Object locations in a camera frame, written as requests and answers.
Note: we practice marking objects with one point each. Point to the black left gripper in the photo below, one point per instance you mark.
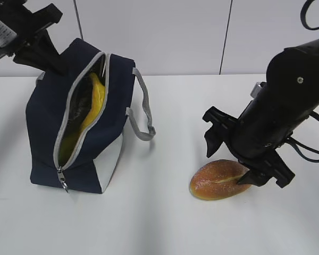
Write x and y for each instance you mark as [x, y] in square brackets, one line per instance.
[24, 35]

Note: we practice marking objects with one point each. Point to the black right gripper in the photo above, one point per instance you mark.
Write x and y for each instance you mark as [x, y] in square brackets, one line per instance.
[262, 167]

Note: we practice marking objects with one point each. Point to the brown bread roll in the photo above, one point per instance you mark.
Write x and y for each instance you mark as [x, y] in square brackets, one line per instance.
[218, 180]

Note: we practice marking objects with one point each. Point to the yellow banana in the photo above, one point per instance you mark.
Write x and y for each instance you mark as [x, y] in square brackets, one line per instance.
[85, 105]

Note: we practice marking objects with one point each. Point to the navy blue lunch bag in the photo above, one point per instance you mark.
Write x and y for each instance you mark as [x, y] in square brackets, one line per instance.
[97, 152]

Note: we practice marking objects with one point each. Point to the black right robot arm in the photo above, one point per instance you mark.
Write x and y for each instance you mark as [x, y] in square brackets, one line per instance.
[287, 97]

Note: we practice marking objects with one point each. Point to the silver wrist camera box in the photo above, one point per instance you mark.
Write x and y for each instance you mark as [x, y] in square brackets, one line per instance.
[257, 88]

